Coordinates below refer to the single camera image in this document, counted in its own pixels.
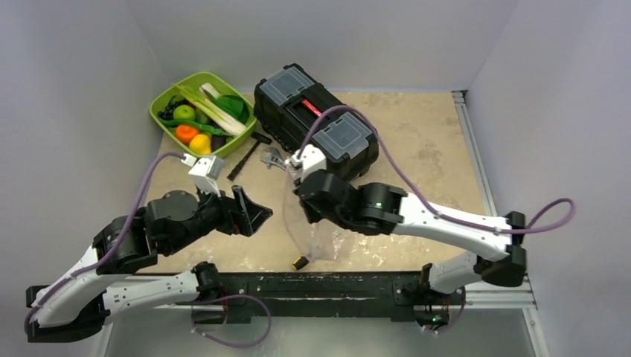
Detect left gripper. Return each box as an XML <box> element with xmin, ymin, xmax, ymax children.
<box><xmin>167</xmin><ymin>178</ymin><xmax>273</xmax><ymax>254</ymax></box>

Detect clear zip top bag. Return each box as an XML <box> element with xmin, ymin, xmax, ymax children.
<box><xmin>282</xmin><ymin>169</ymin><xmax>346</xmax><ymax>262</ymax></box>

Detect toy green onion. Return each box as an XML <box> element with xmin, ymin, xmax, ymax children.
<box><xmin>173</xmin><ymin>84</ymin><xmax>246</xmax><ymax>136</ymax></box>

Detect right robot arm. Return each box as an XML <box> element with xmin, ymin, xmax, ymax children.
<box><xmin>293</xmin><ymin>170</ymin><xmax>527</xmax><ymax>303</ymax></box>

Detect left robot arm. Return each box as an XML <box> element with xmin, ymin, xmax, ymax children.
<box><xmin>24</xmin><ymin>185</ymin><xmax>273</xmax><ymax>343</ymax></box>

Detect yellow black screwdriver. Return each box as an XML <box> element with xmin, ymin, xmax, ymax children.
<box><xmin>292</xmin><ymin>256</ymin><xmax>310</xmax><ymax>271</ymax></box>

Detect black hammer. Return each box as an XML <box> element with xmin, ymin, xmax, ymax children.
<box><xmin>227</xmin><ymin>132</ymin><xmax>272</xmax><ymax>181</ymax></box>

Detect toy purple eggplant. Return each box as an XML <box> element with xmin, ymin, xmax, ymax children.
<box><xmin>211</xmin><ymin>135</ymin><xmax>228</xmax><ymax>152</ymax></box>

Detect toy lemon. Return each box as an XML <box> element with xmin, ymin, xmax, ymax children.
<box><xmin>188</xmin><ymin>134</ymin><xmax>212</xmax><ymax>155</ymax></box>

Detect black toolbox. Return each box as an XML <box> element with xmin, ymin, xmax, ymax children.
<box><xmin>254</xmin><ymin>63</ymin><xmax>379</xmax><ymax>181</ymax></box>

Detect toy green bean pod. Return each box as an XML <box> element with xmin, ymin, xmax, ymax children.
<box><xmin>157</xmin><ymin>118</ymin><xmax>231</xmax><ymax>136</ymax></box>

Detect toy orange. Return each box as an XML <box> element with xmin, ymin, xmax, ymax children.
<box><xmin>175</xmin><ymin>124</ymin><xmax>200</xmax><ymax>145</ymax></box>

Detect toy green leaf vegetable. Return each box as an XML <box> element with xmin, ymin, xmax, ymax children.
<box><xmin>204</xmin><ymin>90</ymin><xmax>249</xmax><ymax>124</ymax></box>

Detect toy green apple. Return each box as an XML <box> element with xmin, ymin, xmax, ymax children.
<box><xmin>173</xmin><ymin>104</ymin><xmax>196</xmax><ymax>121</ymax></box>

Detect green plastic bin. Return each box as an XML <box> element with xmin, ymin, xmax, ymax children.
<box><xmin>149</xmin><ymin>72</ymin><xmax>257</xmax><ymax>158</ymax></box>

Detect toy black grapes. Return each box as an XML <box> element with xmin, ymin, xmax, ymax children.
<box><xmin>157</xmin><ymin>95</ymin><xmax>188</xmax><ymax>121</ymax></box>

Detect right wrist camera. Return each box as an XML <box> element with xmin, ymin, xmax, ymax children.
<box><xmin>285</xmin><ymin>144</ymin><xmax>327</xmax><ymax>182</ymax></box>

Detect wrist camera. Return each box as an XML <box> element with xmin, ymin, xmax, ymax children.
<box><xmin>181</xmin><ymin>154</ymin><xmax>225</xmax><ymax>196</ymax></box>
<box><xmin>285</xmin><ymin>144</ymin><xmax>327</xmax><ymax>182</ymax></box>

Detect adjustable wrench red handle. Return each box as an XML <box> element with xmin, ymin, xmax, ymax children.
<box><xmin>260</xmin><ymin>146</ymin><xmax>286</xmax><ymax>170</ymax></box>

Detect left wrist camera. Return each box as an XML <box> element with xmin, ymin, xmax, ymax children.
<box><xmin>181</xmin><ymin>154</ymin><xmax>225</xmax><ymax>196</ymax></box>

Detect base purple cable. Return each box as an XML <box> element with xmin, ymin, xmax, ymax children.
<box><xmin>190</xmin><ymin>293</ymin><xmax>273</xmax><ymax>350</ymax></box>

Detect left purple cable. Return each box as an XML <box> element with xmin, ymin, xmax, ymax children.
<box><xmin>23</xmin><ymin>151</ymin><xmax>186</xmax><ymax>336</ymax></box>

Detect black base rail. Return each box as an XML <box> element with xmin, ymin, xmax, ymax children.
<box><xmin>195</xmin><ymin>271</ymin><xmax>467</xmax><ymax>325</ymax></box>

